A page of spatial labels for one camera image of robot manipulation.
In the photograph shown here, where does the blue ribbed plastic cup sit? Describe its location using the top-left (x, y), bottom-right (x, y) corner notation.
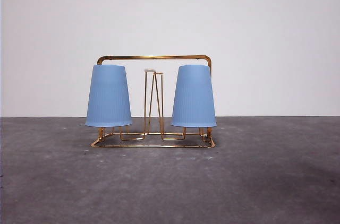
top-left (170, 64), bottom-right (218, 128)
top-left (84, 64), bottom-right (132, 128)

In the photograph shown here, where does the gold wire cup rack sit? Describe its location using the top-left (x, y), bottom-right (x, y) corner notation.
top-left (90, 54), bottom-right (215, 149)

